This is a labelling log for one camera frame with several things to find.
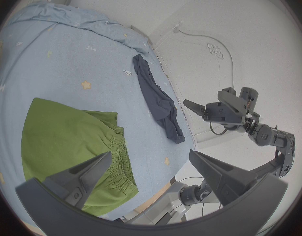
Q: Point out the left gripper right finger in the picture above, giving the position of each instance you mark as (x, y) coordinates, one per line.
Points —
(222, 178)

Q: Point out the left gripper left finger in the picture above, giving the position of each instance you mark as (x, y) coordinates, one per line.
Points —
(77, 178)

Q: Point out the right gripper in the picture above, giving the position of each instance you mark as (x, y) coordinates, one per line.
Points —
(214, 112)

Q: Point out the green shorts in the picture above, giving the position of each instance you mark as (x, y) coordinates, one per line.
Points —
(62, 136)

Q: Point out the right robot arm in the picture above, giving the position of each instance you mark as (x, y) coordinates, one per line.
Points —
(263, 135)

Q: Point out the dark blue garment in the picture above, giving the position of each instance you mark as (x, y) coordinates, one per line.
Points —
(153, 99)

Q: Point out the bed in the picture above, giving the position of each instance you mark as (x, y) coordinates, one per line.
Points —
(79, 65)

